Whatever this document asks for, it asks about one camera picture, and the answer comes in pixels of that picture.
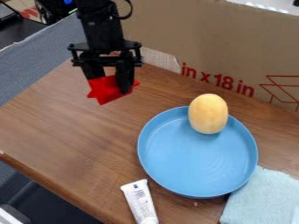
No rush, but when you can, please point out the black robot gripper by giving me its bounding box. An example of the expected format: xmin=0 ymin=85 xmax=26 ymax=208
xmin=67 ymin=0 xmax=142 ymax=94

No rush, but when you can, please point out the red plastic block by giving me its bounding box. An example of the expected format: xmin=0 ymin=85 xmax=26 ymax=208
xmin=87 ymin=75 xmax=140 ymax=105

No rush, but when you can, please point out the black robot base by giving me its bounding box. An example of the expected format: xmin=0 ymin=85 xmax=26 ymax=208
xmin=33 ymin=0 xmax=75 ymax=25

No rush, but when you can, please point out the grey fabric divider panel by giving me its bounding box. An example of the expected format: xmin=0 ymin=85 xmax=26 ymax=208
xmin=0 ymin=14 xmax=85 ymax=106

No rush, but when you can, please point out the yellow potato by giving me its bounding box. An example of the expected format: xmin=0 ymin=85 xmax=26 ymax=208
xmin=188 ymin=94 xmax=228 ymax=134

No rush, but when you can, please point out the brown cardboard box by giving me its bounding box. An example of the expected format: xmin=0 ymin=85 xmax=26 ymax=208
xmin=114 ymin=0 xmax=299 ymax=112

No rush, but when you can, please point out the blue round plate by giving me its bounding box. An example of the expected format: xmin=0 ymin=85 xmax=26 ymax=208
xmin=136 ymin=107 xmax=257 ymax=199

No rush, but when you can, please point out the white cream tube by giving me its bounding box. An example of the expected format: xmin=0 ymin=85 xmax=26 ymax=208
xmin=119 ymin=179 xmax=158 ymax=224

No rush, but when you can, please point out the light blue towel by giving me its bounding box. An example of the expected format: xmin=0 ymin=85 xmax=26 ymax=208
xmin=218 ymin=166 xmax=299 ymax=224

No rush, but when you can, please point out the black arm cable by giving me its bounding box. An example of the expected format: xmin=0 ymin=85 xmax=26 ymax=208
xmin=114 ymin=0 xmax=134 ymax=21

